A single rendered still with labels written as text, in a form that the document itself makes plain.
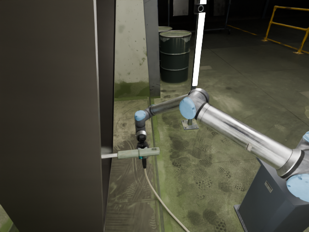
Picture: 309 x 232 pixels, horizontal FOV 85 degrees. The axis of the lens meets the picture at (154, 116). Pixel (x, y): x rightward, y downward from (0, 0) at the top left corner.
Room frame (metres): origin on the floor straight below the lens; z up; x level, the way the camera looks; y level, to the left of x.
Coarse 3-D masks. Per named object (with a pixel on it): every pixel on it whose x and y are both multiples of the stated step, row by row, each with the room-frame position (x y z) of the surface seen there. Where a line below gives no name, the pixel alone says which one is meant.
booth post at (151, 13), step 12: (144, 0) 2.55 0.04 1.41; (156, 0) 2.55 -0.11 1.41; (144, 12) 2.55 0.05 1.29; (156, 12) 2.55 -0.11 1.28; (156, 24) 2.55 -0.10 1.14; (156, 36) 2.55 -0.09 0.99; (156, 48) 2.55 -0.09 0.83; (156, 60) 2.55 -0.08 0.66; (156, 72) 2.55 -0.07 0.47; (156, 84) 2.55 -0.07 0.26; (156, 96) 2.55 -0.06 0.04
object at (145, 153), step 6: (132, 150) 0.85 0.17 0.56; (144, 150) 0.85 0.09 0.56; (150, 150) 0.84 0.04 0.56; (156, 150) 0.84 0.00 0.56; (102, 156) 0.81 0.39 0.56; (108, 156) 0.81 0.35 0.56; (114, 156) 0.81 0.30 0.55; (120, 156) 0.81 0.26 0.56; (126, 156) 0.81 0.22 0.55; (132, 156) 0.81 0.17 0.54; (144, 156) 0.82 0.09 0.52; (144, 162) 0.84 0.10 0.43; (144, 168) 0.84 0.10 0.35
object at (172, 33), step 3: (162, 33) 3.46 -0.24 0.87; (165, 33) 3.46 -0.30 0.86; (168, 33) 3.46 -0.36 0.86; (171, 33) 3.45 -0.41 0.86; (174, 33) 3.44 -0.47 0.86; (177, 33) 3.42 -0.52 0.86; (180, 33) 3.40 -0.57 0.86; (183, 33) 3.38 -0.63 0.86; (186, 33) 3.36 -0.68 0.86; (189, 33) 3.32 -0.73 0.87
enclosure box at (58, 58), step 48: (0, 0) 0.35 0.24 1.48; (48, 0) 0.35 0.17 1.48; (96, 0) 0.95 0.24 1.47; (0, 48) 0.34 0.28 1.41; (48, 48) 0.35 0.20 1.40; (96, 48) 0.36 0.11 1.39; (0, 96) 0.34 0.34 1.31; (48, 96) 0.35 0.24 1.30; (96, 96) 0.35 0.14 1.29; (0, 144) 0.33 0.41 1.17; (48, 144) 0.34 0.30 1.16; (96, 144) 0.35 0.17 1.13; (0, 192) 0.32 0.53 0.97; (48, 192) 0.33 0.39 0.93; (96, 192) 0.34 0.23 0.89
